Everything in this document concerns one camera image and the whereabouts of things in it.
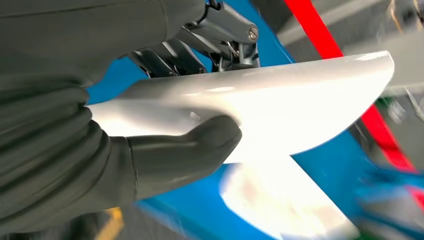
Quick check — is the red barrier belt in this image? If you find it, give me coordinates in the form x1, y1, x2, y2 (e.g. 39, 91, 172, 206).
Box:
284, 0, 424, 213

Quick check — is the blue metal shelf rack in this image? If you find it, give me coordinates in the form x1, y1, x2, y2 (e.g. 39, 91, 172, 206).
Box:
86, 0, 424, 240

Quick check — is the white plastic shell part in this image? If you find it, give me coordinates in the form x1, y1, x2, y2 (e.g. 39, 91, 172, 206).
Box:
219, 158, 361, 240

